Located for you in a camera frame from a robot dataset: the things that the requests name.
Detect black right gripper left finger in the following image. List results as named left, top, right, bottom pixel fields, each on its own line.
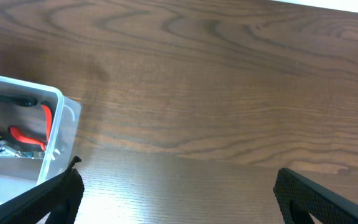
left=0, top=156, right=85, bottom=224

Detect red handled pliers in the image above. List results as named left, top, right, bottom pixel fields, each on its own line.
left=7, top=100, right=55, bottom=152

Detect small yellow precision screwdriver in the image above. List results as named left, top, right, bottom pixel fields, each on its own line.
left=0, top=94, right=38, bottom=107

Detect clear plastic container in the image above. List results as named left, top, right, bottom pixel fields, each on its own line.
left=0, top=76, right=81, bottom=205

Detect thin metal wrench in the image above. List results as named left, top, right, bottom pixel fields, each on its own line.
left=0, top=150, right=45, bottom=159

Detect yellow black stubby screwdriver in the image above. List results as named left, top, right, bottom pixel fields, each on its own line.
left=0, top=140, right=26, bottom=157

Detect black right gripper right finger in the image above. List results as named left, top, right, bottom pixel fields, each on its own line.
left=273, top=168, right=358, bottom=224

